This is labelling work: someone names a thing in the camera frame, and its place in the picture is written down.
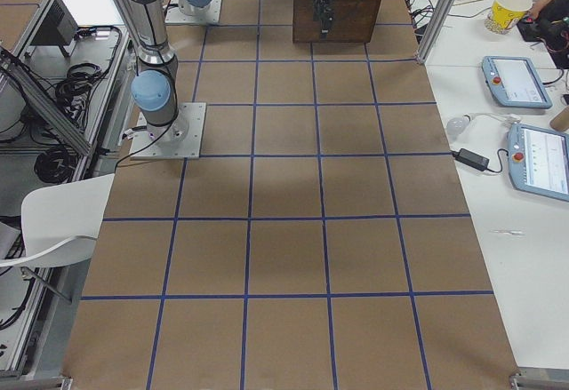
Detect dark wooden drawer box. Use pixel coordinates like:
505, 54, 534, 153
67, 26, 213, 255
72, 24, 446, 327
293, 0, 381, 44

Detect far teach pendant tablet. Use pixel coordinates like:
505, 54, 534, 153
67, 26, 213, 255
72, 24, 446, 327
481, 56, 553, 109

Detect teach pendant tablet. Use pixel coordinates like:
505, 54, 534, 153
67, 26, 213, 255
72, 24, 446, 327
481, 56, 553, 109
507, 123, 568, 202

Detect cardboard tube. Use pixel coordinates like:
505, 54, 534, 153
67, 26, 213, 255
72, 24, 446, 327
549, 107, 569, 132

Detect yellow popcorn bucket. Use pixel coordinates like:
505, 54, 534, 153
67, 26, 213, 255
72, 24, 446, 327
485, 0, 533, 35

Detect white plastic chair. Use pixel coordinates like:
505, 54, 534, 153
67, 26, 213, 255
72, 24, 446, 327
1, 173, 115, 268

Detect white light bulb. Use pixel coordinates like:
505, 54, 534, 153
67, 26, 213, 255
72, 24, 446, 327
445, 115, 472, 139

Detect aluminium frame post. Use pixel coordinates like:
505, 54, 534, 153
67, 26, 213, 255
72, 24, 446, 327
416, 0, 454, 64

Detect near teach pendant tablet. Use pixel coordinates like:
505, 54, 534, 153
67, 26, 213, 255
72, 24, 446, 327
507, 123, 568, 202

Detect black power adapter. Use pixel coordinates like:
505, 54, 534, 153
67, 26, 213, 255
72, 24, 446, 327
452, 148, 489, 171

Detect black joystick controller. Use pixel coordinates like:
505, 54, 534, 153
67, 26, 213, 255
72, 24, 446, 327
517, 17, 568, 52

